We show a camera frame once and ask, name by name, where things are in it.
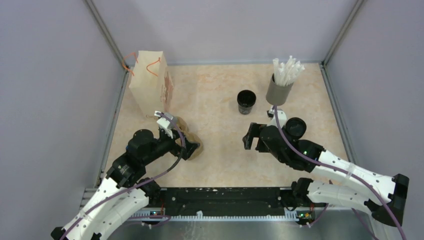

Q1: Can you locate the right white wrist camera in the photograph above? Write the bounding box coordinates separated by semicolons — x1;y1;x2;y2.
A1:
267;106;287;127

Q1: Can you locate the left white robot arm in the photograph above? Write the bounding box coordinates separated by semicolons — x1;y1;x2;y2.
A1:
50;129;203;240

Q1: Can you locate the bundle of white straws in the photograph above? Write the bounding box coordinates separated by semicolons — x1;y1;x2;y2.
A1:
272;55;306;87

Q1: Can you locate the brown pulp cup carrier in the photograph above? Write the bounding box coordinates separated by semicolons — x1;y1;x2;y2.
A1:
176;116;204;161

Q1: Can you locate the grey cylindrical straw holder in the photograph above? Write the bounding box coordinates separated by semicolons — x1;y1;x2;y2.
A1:
265;74;294;106

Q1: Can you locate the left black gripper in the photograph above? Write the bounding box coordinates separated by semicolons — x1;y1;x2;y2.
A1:
142;127;200;165

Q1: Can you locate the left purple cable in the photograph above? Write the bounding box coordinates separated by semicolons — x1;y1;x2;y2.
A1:
58;111;186;240

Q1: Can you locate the stack of black cups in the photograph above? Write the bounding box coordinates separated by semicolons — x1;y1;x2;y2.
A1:
236;89;257;115

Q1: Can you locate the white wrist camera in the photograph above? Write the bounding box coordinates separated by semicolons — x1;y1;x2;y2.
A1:
154;111;178;138
267;106;287;127

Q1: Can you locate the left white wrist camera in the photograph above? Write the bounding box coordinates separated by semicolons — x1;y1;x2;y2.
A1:
154;111;178;138

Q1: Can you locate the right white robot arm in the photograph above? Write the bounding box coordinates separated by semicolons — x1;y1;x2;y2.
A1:
242;117;409;227

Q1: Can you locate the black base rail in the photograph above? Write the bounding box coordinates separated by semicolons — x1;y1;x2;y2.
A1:
149;187;299;217

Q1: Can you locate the stack of black lids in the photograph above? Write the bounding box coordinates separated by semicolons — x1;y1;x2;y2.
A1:
285;117;307;140

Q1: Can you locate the beige paper takeout bag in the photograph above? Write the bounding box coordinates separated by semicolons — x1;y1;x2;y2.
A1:
122;50;174;119

